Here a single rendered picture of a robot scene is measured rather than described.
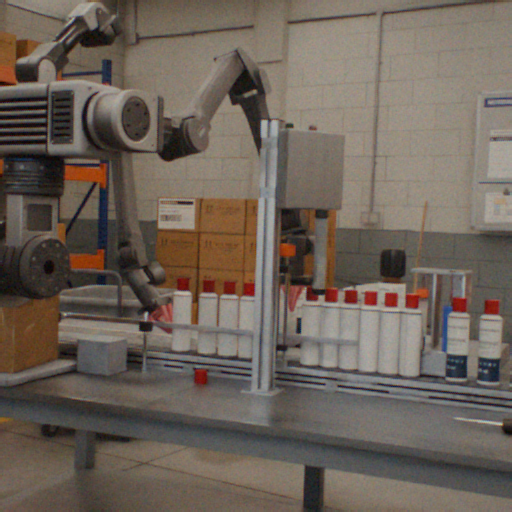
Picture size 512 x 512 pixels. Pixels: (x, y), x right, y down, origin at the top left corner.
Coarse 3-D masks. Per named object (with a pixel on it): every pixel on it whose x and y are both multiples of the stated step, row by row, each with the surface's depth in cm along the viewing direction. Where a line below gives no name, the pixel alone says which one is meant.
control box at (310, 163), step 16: (288, 128) 199; (288, 144) 199; (304, 144) 201; (320, 144) 204; (336, 144) 206; (288, 160) 199; (304, 160) 202; (320, 160) 204; (336, 160) 207; (288, 176) 200; (304, 176) 202; (320, 176) 204; (336, 176) 207; (288, 192) 200; (304, 192) 202; (320, 192) 205; (336, 192) 207; (288, 208) 211; (304, 208) 203; (320, 208) 205; (336, 208) 208
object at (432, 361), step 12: (456, 276) 217; (468, 276) 211; (456, 288) 217; (468, 288) 212; (468, 300) 213; (432, 312) 213; (468, 312) 214; (432, 324) 213; (432, 336) 213; (432, 348) 213; (468, 348) 216; (420, 360) 209; (432, 360) 208; (444, 360) 207; (420, 372) 209; (432, 372) 208; (444, 372) 207
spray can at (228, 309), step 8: (224, 288) 226; (232, 288) 225; (224, 296) 225; (232, 296) 225; (224, 304) 225; (232, 304) 224; (224, 312) 225; (232, 312) 225; (224, 320) 225; (232, 320) 225; (232, 328) 225; (224, 336) 225; (232, 336) 225; (224, 344) 225; (232, 344) 225; (224, 352) 225; (232, 352) 225
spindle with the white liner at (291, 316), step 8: (280, 296) 246; (280, 304) 247; (296, 304) 249; (280, 312) 247; (288, 312) 247; (296, 312) 249; (280, 320) 247; (288, 320) 247; (296, 320) 250; (280, 328) 247; (288, 328) 247; (288, 344) 248; (296, 344) 251
